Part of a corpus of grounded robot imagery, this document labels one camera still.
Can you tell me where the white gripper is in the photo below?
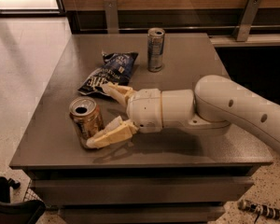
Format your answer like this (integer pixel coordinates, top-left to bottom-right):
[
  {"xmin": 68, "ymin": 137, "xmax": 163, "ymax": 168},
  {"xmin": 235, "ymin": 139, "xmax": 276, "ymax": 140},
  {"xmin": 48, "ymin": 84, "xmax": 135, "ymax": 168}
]
[{"xmin": 86, "ymin": 82, "xmax": 162, "ymax": 148}]

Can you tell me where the orange soda can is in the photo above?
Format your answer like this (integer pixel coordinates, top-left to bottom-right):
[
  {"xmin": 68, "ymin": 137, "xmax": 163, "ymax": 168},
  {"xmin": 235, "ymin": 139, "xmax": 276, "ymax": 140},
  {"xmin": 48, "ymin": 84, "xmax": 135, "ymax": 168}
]
[{"xmin": 69, "ymin": 97, "xmax": 105, "ymax": 148}]

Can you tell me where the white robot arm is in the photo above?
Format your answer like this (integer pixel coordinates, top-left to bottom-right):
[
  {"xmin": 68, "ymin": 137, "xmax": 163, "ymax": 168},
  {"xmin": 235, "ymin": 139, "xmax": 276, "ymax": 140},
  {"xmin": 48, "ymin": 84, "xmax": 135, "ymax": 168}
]
[{"xmin": 86, "ymin": 75, "xmax": 280, "ymax": 154}]

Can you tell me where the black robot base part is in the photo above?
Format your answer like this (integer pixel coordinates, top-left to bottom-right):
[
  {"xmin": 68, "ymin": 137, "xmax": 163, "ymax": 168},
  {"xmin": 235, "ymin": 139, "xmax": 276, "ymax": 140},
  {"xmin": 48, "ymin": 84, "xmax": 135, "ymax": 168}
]
[{"xmin": 0, "ymin": 176, "xmax": 46, "ymax": 224}]

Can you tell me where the silver blue energy drink can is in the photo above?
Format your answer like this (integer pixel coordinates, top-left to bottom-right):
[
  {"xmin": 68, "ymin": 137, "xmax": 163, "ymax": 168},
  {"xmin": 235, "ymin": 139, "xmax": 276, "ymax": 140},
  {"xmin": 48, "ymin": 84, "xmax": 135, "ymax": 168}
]
[{"xmin": 147, "ymin": 28, "xmax": 165, "ymax": 72}]

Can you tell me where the blue kettle chips bag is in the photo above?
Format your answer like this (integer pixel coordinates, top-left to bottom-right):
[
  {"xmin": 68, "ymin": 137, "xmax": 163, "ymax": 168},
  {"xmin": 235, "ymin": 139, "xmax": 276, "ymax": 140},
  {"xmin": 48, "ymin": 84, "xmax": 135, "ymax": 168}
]
[{"xmin": 77, "ymin": 52, "xmax": 138, "ymax": 95}]

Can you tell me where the grey drawer cabinet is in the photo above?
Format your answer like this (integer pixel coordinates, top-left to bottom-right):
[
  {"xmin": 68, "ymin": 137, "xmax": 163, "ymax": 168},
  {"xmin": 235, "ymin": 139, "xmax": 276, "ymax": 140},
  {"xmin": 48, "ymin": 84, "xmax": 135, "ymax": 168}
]
[{"xmin": 10, "ymin": 34, "xmax": 272, "ymax": 224}]

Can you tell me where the left metal wall bracket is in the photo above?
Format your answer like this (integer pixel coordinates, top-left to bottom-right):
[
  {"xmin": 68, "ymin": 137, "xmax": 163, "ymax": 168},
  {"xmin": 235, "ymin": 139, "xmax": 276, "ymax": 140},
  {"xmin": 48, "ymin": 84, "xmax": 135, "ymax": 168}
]
[{"xmin": 104, "ymin": 0, "xmax": 119, "ymax": 34}]

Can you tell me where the metal wall bracket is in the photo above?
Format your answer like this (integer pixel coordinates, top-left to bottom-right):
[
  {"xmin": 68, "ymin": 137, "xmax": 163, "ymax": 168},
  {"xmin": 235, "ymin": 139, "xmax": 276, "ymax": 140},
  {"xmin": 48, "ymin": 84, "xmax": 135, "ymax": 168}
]
[
  {"xmin": 104, "ymin": 0, "xmax": 119, "ymax": 34},
  {"xmin": 233, "ymin": 0, "xmax": 262, "ymax": 42}
]

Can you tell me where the right metal wall bracket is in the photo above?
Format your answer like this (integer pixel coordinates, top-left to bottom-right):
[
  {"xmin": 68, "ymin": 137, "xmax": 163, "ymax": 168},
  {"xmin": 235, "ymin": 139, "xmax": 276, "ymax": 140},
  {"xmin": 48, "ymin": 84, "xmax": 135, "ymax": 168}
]
[{"xmin": 233, "ymin": 0, "xmax": 262, "ymax": 42}]

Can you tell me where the black white striped cable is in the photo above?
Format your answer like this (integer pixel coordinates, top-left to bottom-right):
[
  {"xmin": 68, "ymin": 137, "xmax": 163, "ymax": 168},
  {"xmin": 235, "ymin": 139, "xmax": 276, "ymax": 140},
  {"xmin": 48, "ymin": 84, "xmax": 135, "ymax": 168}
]
[{"xmin": 237, "ymin": 199, "xmax": 280, "ymax": 224}]

